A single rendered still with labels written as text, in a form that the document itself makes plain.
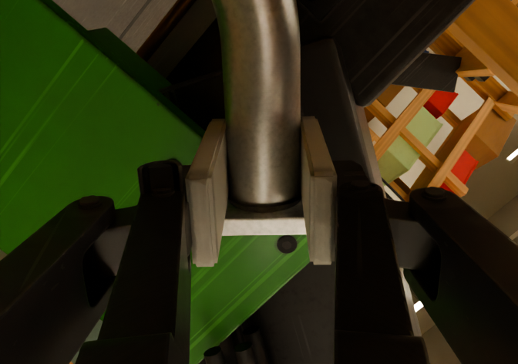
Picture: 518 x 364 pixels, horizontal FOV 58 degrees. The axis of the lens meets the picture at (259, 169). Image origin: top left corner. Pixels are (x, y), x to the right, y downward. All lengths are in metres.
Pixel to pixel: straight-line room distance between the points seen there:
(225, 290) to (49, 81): 0.13
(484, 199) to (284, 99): 9.56
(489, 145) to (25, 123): 4.11
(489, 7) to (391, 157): 2.59
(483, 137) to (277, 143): 4.08
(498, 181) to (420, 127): 6.00
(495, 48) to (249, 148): 0.84
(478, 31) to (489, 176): 8.69
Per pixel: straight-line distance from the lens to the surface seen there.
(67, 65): 0.22
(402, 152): 3.56
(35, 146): 0.24
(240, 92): 0.17
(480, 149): 4.26
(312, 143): 0.16
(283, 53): 0.17
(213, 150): 0.15
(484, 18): 0.99
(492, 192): 9.71
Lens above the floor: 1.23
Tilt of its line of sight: 2 degrees down
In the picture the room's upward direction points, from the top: 135 degrees clockwise
